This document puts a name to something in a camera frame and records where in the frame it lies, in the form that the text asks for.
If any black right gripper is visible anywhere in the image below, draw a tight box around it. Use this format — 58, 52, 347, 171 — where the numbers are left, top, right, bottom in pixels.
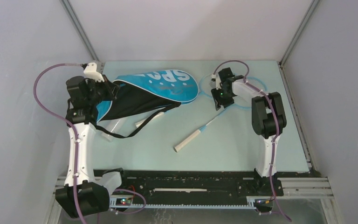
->
211, 86, 235, 111

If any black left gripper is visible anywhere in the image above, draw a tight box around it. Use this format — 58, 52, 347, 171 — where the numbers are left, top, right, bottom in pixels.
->
87, 74, 120, 105

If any white shuttlecock tube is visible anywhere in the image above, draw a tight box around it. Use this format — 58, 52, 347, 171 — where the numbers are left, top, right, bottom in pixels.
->
99, 118, 127, 142

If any blue racket bag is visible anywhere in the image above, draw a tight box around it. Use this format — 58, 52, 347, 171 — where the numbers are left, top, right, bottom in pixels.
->
96, 69, 199, 122

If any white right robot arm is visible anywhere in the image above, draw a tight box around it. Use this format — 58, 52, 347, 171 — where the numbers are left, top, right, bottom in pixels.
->
211, 68, 287, 195

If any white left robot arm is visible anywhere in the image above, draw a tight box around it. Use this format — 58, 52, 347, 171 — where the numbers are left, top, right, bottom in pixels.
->
55, 76, 129, 218

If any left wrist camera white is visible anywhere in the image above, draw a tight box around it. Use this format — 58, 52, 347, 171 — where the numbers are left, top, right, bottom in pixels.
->
83, 61, 105, 82

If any aluminium frame post left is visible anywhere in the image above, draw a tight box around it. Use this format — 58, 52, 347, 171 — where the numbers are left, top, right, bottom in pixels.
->
60, 0, 101, 62

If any aluminium frame post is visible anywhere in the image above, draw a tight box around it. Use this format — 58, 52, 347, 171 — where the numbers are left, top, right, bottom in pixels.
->
60, 0, 101, 62
279, 0, 322, 68

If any black bag strap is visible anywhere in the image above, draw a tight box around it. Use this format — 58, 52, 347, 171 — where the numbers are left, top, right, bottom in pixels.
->
92, 103, 181, 139

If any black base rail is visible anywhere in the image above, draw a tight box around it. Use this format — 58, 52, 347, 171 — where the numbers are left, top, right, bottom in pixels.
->
117, 168, 284, 207

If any grey cable duct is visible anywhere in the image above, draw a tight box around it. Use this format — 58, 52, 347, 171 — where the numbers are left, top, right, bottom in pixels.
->
109, 197, 257, 209

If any aluminium frame post right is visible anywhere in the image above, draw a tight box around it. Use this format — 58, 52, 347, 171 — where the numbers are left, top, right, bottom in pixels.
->
279, 0, 322, 68

